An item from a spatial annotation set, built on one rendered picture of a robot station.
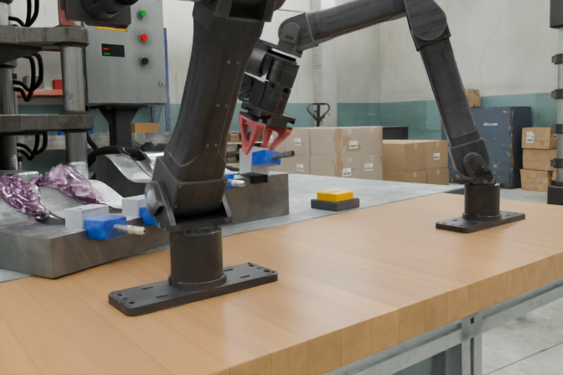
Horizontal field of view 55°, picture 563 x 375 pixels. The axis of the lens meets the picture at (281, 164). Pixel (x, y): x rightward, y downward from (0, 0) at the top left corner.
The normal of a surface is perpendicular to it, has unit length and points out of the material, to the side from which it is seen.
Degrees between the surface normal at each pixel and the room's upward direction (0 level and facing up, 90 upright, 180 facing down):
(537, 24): 90
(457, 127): 81
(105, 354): 0
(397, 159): 90
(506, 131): 90
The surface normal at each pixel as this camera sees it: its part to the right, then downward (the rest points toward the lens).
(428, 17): -0.23, 0.08
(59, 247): 0.87, 0.02
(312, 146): -0.80, -0.11
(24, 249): -0.50, 0.08
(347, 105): 0.53, 0.05
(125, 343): -0.03, -1.00
